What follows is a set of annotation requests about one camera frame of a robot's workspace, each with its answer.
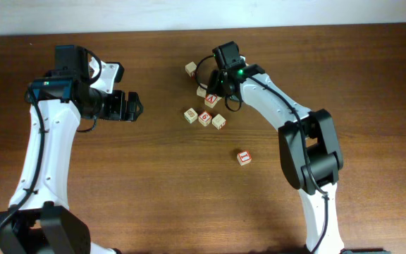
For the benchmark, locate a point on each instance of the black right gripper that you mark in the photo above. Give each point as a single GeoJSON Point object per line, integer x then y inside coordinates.
{"type": "Point", "coordinates": [213, 85]}

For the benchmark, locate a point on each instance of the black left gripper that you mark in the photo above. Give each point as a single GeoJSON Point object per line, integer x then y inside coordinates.
{"type": "Point", "coordinates": [118, 112]}

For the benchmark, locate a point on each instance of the wooden block red A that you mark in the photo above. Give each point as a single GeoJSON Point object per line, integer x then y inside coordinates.
{"type": "Point", "coordinates": [211, 100]}

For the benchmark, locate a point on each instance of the wooden block blue side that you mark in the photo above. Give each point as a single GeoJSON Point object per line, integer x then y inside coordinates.
{"type": "Point", "coordinates": [218, 121]}

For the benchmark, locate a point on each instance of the wooden block red I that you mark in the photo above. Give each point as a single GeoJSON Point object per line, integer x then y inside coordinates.
{"type": "Point", "coordinates": [244, 158]}

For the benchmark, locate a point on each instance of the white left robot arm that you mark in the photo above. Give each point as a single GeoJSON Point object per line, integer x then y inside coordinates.
{"type": "Point", "coordinates": [38, 218]}

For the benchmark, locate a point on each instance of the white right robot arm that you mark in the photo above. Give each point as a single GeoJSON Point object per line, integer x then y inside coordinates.
{"type": "Point", "coordinates": [309, 150]}

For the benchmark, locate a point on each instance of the wooden block with I outline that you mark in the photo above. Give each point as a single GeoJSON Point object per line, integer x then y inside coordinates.
{"type": "Point", "coordinates": [202, 90]}

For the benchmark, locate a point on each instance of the wooden block leaf picture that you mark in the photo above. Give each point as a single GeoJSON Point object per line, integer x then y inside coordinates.
{"type": "Point", "coordinates": [190, 69]}

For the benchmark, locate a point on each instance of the wooden block red G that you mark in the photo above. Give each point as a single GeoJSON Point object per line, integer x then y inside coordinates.
{"type": "Point", "coordinates": [205, 118]}

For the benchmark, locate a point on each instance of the wooden block green B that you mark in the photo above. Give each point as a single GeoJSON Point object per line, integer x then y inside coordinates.
{"type": "Point", "coordinates": [191, 115]}

